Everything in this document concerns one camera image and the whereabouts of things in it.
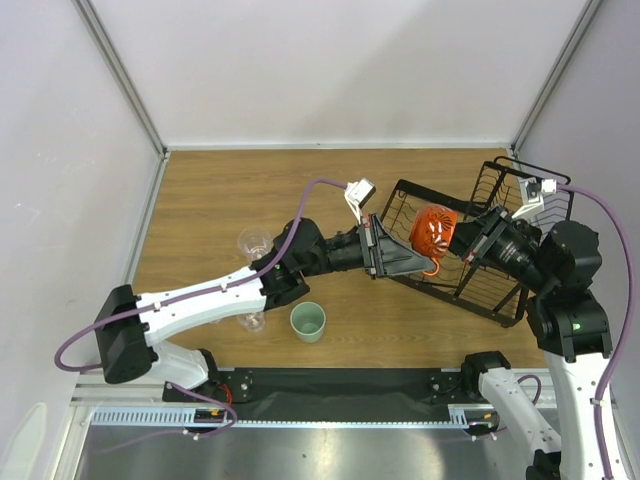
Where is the white cable duct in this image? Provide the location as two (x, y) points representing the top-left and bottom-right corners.
(92, 404), (499, 428)

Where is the green plastic cup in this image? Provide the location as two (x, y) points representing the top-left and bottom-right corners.
(290, 302), (326, 344)

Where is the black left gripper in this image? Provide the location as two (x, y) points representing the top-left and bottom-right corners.
(298, 214), (432, 280)

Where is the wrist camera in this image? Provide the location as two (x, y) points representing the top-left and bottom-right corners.
(344, 178), (376, 223)
(512, 177), (557, 221)

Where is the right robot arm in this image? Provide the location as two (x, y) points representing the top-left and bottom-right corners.
(449, 207), (628, 479)

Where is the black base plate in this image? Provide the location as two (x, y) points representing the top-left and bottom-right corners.
(195, 368), (487, 411)

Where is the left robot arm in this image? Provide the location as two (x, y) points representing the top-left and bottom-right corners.
(95, 215), (437, 401)

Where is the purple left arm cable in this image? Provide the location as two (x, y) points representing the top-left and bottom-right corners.
(53, 178), (347, 454)

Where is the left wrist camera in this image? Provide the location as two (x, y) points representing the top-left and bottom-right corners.
(344, 178), (376, 223)

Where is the orange black mug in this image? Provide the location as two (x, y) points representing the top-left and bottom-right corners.
(409, 204), (458, 277)

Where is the large clear faceted glass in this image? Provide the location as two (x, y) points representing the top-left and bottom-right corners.
(237, 226), (272, 261)

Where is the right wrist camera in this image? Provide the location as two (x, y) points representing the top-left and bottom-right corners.
(512, 177), (557, 221)

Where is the black wire dish rack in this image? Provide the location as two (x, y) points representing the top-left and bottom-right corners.
(379, 156), (573, 328)

